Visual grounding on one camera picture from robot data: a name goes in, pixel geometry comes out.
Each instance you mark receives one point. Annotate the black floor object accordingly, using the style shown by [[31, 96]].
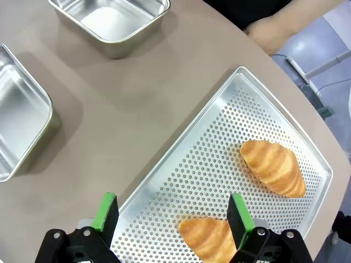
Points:
[[342, 223]]

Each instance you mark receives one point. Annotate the person's left forearm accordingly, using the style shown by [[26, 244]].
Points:
[[274, 33]]

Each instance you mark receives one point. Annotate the white metal table leg frame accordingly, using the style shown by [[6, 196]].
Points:
[[297, 67]]

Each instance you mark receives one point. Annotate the person in black shirt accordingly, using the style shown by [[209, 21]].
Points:
[[246, 11]]

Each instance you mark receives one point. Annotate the golden brown croissant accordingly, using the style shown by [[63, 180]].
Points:
[[208, 241], [274, 167]]

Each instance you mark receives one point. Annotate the stainless steel rectangular container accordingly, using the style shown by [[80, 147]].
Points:
[[19, 115], [109, 22]]

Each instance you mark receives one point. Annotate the perforated aluminium baking tray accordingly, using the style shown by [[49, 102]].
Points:
[[205, 164]]

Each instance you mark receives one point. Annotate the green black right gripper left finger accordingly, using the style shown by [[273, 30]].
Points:
[[105, 219]]

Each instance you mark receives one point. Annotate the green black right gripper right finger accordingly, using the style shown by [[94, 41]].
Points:
[[238, 222]]

